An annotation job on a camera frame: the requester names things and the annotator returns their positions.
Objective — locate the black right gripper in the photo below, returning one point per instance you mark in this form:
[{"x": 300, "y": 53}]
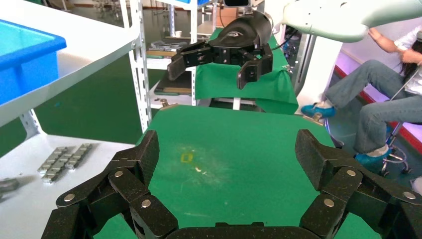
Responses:
[{"x": 244, "y": 36}]

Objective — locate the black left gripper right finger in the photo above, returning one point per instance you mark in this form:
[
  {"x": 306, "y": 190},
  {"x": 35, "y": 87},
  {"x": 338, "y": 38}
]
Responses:
[{"x": 343, "y": 181}]

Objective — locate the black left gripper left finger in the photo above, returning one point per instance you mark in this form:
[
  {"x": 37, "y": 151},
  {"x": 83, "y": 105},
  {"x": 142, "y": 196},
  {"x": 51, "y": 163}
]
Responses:
[{"x": 128, "y": 184}]

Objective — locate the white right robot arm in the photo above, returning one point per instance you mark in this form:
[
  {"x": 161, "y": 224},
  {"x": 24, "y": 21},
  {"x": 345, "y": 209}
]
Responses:
[{"x": 329, "y": 19}]

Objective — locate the bare person forearm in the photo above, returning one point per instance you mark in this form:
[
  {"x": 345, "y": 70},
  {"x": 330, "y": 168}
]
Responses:
[{"x": 385, "y": 43}]

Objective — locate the tray of metal parts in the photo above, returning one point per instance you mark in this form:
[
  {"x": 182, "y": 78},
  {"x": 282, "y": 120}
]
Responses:
[{"x": 165, "y": 47}]

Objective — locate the white background shelf rack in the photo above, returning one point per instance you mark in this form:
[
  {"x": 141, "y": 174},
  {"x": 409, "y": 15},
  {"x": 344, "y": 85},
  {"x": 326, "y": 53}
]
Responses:
[{"x": 194, "y": 19}]

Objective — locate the small white cup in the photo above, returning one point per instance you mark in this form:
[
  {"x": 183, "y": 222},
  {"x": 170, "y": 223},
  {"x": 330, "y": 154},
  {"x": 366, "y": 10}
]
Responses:
[{"x": 178, "y": 33}]

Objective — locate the flat black tray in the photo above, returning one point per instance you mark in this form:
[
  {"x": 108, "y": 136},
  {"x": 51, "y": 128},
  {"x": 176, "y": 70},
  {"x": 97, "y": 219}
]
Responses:
[{"x": 174, "y": 87}]

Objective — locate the grey metal connector strip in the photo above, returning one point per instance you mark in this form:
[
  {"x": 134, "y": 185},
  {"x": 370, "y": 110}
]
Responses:
[
  {"x": 60, "y": 171},
  {"x": 79, "y": 155},
  {"x": 52, "y": 160}
]

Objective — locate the chrome swivel stool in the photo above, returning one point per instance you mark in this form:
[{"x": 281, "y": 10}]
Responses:
[{"x": 400, "y": 158}]

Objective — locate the silver binder clip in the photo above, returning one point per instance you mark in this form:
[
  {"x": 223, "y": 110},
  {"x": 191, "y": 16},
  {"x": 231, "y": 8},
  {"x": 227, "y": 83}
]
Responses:
[{"x": 316, "y": 117}]

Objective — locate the seated person in jeans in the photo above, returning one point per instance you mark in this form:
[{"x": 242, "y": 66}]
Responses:
[{"x": 379, "y": 112}]

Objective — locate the green tablecloth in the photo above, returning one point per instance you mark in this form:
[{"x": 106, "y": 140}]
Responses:
[{"x": 230, "y": 181}]

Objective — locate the white metal shelf rack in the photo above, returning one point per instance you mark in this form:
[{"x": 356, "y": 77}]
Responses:
[{"x": 92, "y": 39}]

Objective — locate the blue plastic bin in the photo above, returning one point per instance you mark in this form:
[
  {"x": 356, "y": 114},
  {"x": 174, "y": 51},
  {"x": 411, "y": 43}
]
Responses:
[{"x": 26, "y": 66}]

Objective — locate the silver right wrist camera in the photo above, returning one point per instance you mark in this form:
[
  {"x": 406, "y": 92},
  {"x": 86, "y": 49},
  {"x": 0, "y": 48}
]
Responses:
[{"x": 236, "y": 2}]

